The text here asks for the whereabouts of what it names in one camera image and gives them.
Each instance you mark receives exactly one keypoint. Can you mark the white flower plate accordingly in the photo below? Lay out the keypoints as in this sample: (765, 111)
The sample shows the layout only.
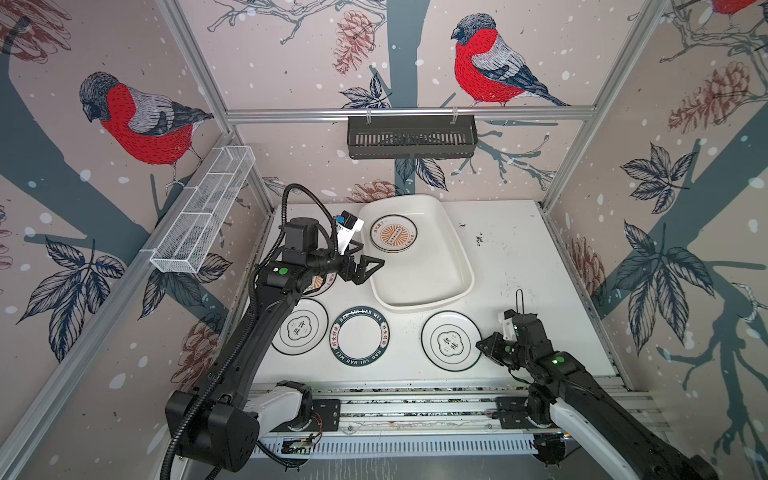
(303, 329)
(448, 339)

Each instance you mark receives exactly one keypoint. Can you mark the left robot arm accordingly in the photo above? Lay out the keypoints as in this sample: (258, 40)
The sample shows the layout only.
(211, 423)

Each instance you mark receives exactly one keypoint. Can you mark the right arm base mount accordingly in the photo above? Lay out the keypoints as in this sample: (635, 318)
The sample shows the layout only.
(518, 413)

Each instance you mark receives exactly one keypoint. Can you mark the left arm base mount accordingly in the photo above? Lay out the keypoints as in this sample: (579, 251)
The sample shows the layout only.
(325, 416)

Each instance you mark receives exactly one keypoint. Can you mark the white plastic bin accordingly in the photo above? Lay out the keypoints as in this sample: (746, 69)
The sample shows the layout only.
(433, 272)

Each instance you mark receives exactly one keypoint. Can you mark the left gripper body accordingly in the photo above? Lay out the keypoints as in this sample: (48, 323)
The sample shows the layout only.
(327, 260)

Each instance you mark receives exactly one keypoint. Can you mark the black wall-mounted basket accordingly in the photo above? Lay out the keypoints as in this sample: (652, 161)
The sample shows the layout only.
(412, 137)

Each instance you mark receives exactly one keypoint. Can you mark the horizontal aluminium frame bar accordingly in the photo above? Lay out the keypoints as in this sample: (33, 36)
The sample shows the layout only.
(533, 113)

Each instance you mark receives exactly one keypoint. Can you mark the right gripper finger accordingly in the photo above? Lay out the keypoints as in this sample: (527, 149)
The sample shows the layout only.
(500, 358)
(493, 344)

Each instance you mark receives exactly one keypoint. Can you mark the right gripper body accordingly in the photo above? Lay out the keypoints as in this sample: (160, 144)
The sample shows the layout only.
(520, 354)

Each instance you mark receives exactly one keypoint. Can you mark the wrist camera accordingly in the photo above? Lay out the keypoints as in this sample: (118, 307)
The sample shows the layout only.
(508, 330)
(347, 226)

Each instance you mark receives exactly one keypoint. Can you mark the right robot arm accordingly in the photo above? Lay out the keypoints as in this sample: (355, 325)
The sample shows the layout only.
(563, 393)

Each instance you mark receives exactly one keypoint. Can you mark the white wire mesh shelf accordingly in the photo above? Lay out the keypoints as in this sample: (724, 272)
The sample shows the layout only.
(193, 232)

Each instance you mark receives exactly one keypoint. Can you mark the green ring plate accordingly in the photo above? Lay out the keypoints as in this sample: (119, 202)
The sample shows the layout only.
(359, 336)

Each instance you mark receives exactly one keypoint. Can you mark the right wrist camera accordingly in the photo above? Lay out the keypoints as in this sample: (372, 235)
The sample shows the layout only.
(508, 330)

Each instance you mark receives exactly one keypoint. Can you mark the orange sunburst plate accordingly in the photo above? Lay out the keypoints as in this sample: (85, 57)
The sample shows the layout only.
(320, 285)
(393, 233)

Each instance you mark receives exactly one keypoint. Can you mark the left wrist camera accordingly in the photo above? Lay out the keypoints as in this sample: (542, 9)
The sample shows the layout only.
(347, 226)

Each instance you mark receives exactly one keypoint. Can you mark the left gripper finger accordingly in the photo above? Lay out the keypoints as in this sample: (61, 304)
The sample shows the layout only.
(369, 264)
(358, 277)

